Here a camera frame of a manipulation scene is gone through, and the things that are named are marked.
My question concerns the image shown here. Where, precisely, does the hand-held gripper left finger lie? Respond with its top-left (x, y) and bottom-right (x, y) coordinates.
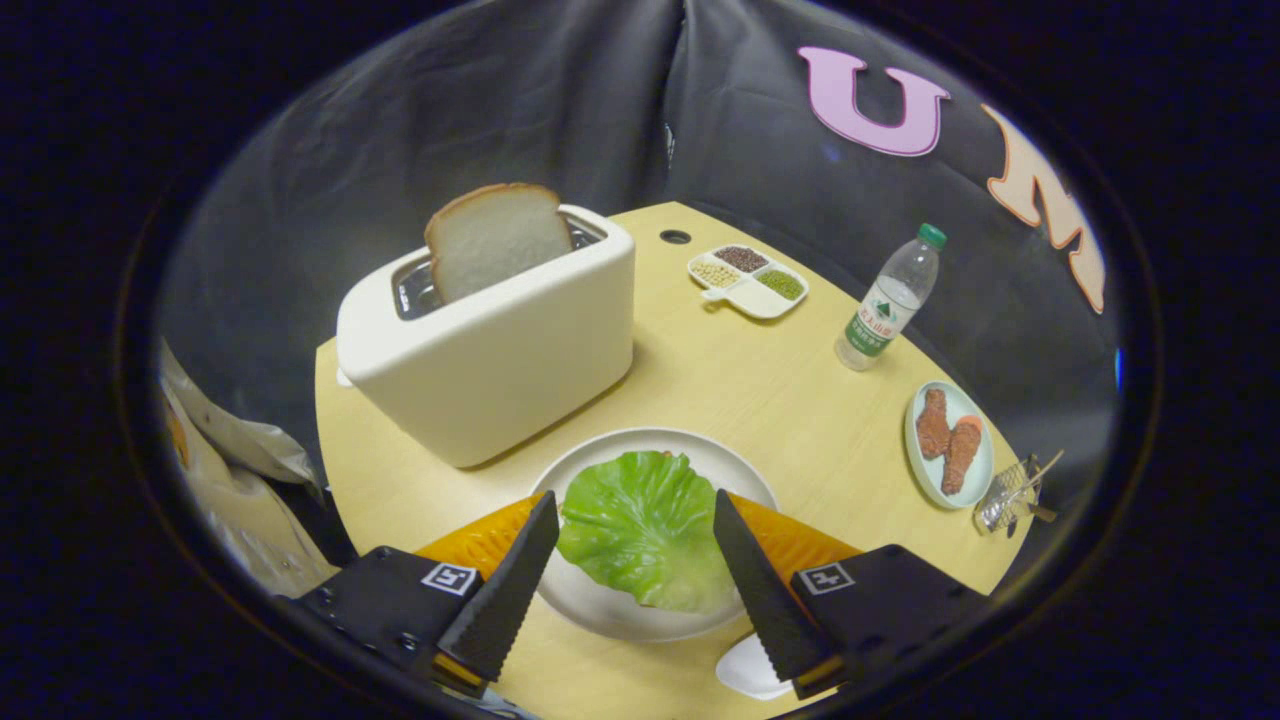
top-left (275, 490), bottom-right (561, 699)

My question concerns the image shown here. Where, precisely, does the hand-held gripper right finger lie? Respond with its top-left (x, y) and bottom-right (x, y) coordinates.
top-left (713, 488), bottom-right (991, 701)

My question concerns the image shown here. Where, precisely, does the green lettuce leaf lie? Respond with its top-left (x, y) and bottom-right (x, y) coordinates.
top-left (556, 450), bottom-right (741, 615)

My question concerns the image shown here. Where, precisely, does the plain toast bread slice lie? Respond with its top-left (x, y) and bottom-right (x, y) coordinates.
top-left (424, 182), bottom-right (574, 305)

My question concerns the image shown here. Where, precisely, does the white squarish plate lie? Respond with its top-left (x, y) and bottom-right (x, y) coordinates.
top-left (715, 632), bottom-right (796, 701)

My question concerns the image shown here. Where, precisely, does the round grey-white plate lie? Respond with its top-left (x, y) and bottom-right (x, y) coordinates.
top-left (528, 427), bottom-right (780, 643)

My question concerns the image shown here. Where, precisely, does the white toaster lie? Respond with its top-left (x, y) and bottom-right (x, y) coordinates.
top-left (336, 204), bottom-right (637, 469)

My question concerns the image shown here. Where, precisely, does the brown meat piece orange tip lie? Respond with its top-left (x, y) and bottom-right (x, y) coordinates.
top-left (940, 415), bottom-right (985, 497)

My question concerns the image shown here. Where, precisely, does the clear square utensil holder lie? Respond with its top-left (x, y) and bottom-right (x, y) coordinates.
top-left (974, 455), bottom-right (1043, 536)

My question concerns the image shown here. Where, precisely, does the beige bag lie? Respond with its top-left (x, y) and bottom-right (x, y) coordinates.
top-left (165, 400), bottom-right (341, 598)

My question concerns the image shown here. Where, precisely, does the pale green oval plate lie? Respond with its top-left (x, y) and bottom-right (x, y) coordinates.
top-left (904, 380), bottom-right (996, 511)

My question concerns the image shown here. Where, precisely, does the white divided bean dish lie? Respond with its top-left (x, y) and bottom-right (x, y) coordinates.
top-left (687, 244), bottom-right (810, 321)

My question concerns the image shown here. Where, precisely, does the clear water bottle green cap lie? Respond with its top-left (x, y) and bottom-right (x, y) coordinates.
top-left (834, 223), bottom-right (948, 373)

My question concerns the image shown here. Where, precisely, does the thin wooden stick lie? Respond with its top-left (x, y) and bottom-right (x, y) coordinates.
top-left (1020, 450), bottom-right (1066, 491)

